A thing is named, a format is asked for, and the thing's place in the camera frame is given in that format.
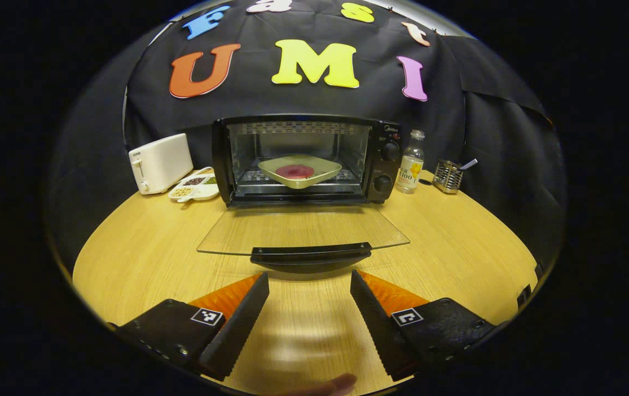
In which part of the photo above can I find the black backdrop cloth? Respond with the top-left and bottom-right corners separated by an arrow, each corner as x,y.
49,0 -> 566,266

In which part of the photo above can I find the white toaster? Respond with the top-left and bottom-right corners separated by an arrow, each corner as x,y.
128,133 -> 195,196

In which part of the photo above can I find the black electric oven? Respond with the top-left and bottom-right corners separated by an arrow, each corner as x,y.
196,113 -> 411,274

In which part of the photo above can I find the metal wire rack holder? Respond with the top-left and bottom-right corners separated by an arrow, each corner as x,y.
432,159 -> 464,195

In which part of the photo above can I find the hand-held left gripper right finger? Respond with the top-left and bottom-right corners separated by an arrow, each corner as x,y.
350,269 -> 496,383

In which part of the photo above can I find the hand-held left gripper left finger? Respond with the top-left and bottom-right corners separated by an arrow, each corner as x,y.
108,272 -> 271,383

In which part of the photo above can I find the pink ham slice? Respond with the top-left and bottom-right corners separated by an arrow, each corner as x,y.
275,164 -> 316,180

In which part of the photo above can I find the clear glass bottle yellow label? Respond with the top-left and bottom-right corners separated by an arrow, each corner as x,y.
394,129 -> 426,195

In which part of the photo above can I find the white rectangular plate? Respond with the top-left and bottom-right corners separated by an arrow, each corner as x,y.
257,154 -> 343,190

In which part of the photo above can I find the white divided snack dish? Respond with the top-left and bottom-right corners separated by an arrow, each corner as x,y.
168,166 -> 220,204

